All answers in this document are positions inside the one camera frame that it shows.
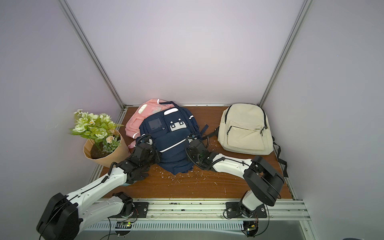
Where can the black glove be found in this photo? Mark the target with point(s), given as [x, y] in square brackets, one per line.
[137, 175]

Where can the navy blue backpack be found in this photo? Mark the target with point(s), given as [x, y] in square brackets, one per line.
[169, 129]

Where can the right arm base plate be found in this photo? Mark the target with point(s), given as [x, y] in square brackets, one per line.
[234, 210]

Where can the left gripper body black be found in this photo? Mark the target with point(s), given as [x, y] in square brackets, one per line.
[153, 158]

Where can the brown paper flower pot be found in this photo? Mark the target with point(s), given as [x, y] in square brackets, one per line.
[92, 152]

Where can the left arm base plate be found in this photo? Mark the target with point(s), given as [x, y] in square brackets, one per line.
[133, 210]

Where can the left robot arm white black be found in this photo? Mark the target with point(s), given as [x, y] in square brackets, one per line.
[65, 216]

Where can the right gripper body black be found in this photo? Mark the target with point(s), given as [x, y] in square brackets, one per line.
[194, 147]

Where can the cream canvas backpack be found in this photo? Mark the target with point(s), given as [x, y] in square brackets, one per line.
[245, 129]

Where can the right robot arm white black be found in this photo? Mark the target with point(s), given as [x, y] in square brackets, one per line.
[264, 181]

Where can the artificial green flower bouquet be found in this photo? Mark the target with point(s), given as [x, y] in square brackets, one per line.
[98, 128]

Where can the pink backpack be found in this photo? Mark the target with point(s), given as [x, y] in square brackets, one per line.
[147, 109]

